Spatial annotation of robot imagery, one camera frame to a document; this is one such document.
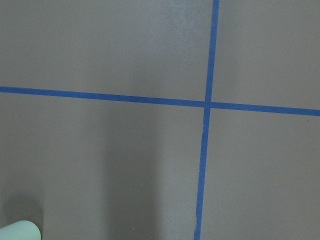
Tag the light green plastic cup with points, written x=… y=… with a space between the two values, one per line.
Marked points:
x=20 y=230

